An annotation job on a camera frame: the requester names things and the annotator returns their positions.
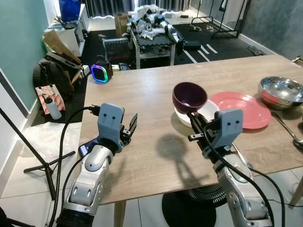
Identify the purple bowl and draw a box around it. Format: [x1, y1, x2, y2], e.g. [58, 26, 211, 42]
[172, 82, 208, 114]

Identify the white plate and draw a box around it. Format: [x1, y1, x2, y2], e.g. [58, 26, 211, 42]
[175, 99, 221, 129]

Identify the silver metal utensil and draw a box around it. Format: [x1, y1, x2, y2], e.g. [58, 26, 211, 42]
[232, 142, 252, 169]

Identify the pink plate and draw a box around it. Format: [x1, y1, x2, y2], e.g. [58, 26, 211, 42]
[208, 91, 272, 130]

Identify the black floor fan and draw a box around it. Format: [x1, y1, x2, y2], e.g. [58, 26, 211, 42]
[161, 183, 229, 227]

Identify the silver metal spoon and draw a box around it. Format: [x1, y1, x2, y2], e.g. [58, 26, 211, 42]
[272, 112, 303, 151]

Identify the black crate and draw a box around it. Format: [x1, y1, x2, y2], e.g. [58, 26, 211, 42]
[102, 36, 131, 65]

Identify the white bottle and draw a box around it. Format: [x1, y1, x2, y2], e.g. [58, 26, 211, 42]
[43, 94, 62, 120]

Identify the wooden table leg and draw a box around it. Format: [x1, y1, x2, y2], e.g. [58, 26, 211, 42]
[288, 177, 303, 208]
[114, 201, 127, 227]

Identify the cluttered metal workbench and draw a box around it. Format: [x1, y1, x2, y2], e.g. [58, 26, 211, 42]
[127, 5, 186, 70]

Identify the shiny steel bowl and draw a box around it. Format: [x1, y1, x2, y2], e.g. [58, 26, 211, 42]
[258, 76, 303, 110]

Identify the red and white box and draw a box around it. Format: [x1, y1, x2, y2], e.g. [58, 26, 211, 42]
[35, 84, 66, 117]

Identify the dark floor power strip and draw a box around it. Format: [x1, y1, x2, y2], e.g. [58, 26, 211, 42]
[248, 44, 267, 57]

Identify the black backpack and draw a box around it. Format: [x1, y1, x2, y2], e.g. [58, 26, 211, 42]
[32, 53, 87, 101]

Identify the black tripod stand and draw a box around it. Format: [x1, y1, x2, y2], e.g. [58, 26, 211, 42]
[0, 106, 77, 200]

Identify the tall brown cardboard box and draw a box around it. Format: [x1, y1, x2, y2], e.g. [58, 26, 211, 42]
[114, 12, 130, 39]

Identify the black metal clothes rack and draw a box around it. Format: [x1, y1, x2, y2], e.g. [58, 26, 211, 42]
[189, 0, 252, 40]

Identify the brown cardboard sheet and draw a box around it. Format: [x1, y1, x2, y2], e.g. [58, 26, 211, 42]
[42, 30, 82, 65]

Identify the white cabinet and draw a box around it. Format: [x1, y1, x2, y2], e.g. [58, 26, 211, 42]
[45, 18, 89, 56]

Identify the blue water jug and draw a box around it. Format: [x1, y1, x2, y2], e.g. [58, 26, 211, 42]
[59, 0, 82, 22]

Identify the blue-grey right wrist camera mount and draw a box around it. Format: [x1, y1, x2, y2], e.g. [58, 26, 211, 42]
[215, 109, 245, 152]

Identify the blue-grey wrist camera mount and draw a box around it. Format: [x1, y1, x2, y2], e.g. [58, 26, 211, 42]
[215, 109, 245, 152]
[97, 103, 125, 145]

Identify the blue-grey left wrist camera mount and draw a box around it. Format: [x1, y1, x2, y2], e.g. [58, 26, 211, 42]
[97, 103, 125, 145]

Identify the black speaker with glowing ring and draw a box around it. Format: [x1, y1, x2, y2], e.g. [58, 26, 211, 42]
[90, 56, 115, 85]

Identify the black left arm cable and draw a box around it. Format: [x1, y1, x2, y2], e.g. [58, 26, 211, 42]
[47, 105, 103, 227]

